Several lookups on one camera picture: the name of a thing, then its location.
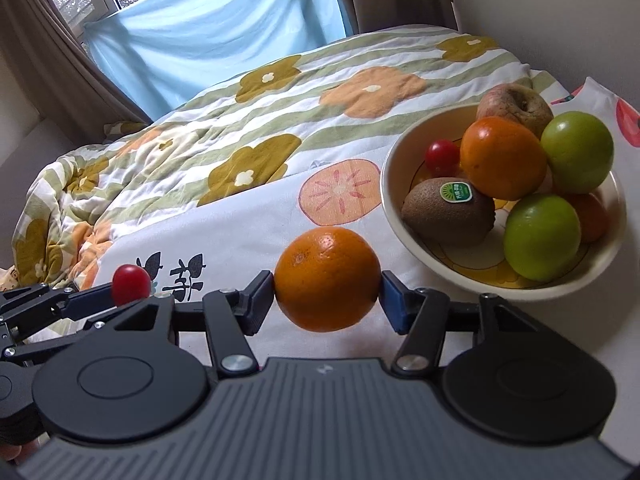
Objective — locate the green apple front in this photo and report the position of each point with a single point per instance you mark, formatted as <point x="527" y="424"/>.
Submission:
<point x="541" y="237"/>

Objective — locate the brown kiwi with sticker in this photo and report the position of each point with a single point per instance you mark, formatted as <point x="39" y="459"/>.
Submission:
<point x="450" y="211"/>

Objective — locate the floral striped quilt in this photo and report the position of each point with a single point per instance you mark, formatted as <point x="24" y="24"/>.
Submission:
<point x="303" y="111"/>

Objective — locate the brown left curtain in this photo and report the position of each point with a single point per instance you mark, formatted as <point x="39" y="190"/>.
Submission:
<point x="57" y="75"/>

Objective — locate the green apple back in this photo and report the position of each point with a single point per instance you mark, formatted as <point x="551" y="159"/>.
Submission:
<point x="580" y="151"/>

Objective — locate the light blue window cloth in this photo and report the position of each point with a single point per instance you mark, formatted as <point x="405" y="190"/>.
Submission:
<point x="161" y="53"/>

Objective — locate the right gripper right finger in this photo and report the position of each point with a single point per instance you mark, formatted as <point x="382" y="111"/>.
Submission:
<point x="420" y="315"/>

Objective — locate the red cherry tomato back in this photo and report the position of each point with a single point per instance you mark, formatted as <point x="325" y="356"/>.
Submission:
<point x="130" y="283"/>

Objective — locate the large orange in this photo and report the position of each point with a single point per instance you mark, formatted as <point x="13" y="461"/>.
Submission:
<point x="327" y="279"/>
<point x="502" y="159"/>

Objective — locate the wrinkled old brown apple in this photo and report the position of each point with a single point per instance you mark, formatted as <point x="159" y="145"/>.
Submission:
<point x="517" y="103"/>

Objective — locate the cream bowl yellow duck print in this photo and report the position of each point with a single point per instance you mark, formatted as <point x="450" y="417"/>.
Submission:
<point x="483" y="268"/>

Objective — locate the red cherry tomato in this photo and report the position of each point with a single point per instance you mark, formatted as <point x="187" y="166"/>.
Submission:
<point x="130" y="283"/>
<point x="442" y="158"/>

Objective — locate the red cherry tomato front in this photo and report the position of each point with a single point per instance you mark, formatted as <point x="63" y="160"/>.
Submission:
<point x="442" y="158"/>

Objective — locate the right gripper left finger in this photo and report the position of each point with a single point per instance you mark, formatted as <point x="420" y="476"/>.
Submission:
<point x="231" y="316"/>

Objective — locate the green apple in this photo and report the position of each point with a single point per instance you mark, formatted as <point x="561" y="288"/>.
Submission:
<point x="580" y="151"/>
<point x="541" y="237"/>

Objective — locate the white fruit print tablecloth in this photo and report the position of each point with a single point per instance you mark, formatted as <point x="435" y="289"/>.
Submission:
<point x="243" y="234"/>

